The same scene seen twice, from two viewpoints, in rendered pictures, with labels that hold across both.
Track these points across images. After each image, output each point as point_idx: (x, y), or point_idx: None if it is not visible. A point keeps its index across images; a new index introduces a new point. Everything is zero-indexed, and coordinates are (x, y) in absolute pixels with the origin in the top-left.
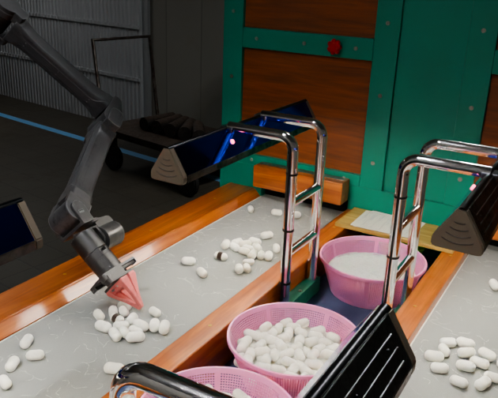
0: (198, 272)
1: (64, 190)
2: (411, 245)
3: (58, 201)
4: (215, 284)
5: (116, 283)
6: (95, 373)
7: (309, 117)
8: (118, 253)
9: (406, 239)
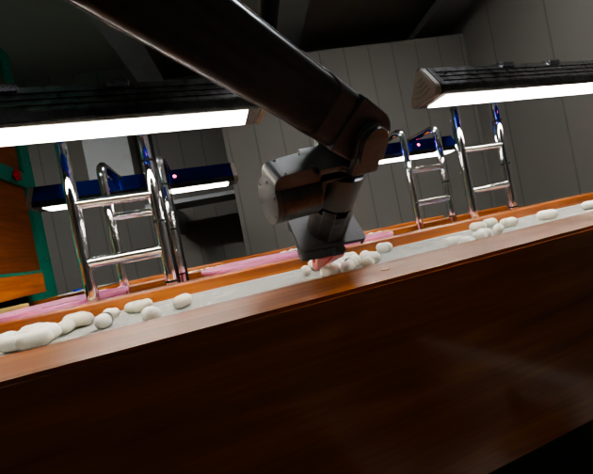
0: (187, 299)
1: (322, 66)
2: (121, 247)
3: (350, 87)
4: (197, 299)
5: None
6: (400, 250)
7: None
8: (225, 304)
9: None
